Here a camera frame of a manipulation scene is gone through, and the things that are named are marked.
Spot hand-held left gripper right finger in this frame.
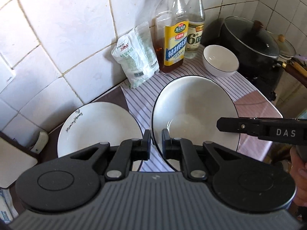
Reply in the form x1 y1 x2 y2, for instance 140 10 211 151
162 128 243 181

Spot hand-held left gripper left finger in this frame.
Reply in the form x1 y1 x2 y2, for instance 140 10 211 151
70 129 151 181

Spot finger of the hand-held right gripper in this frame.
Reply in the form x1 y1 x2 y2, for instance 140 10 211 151
216 117 264 133

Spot large white black-rimmed bowl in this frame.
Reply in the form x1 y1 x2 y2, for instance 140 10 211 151
152 75 241 173

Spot person's right hand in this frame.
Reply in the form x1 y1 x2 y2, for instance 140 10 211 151
288 146 307 208

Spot purple striped cloth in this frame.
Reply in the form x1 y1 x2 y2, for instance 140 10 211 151
120 60 283 173

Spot black gas stove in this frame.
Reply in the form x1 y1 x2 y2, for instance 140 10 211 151
240 72 285 101

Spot white black-rimmed plate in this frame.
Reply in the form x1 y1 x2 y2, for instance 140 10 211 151
57 102 144 173

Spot black cooking pot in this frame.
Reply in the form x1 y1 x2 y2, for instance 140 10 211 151
221 19 285 77

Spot small white bowl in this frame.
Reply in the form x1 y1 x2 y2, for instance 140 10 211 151
202 45 240 77

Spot small glass pot lid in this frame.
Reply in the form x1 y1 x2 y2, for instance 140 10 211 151
273 34 297 59

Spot large glass pot lid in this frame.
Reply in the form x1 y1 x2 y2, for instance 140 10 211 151
224 16 281 58

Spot white green plastic packet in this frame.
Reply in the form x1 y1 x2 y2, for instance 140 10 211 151
111 21 160 90

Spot clear vinegar bottle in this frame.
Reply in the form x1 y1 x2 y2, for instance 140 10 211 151
184 0 206 59

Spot yellow-label oil bottle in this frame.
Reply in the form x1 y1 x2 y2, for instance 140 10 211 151
154 0 189 73

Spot white cutting board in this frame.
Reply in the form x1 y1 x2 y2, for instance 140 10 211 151
0 132 39 188

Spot empty clear glass bottle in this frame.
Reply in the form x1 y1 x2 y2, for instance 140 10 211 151
146 0 162 29

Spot wooden-handled pan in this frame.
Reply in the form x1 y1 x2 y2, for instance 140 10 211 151
282 61 307 88

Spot white knife handle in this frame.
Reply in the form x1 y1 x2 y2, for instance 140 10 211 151
30 131 49 154

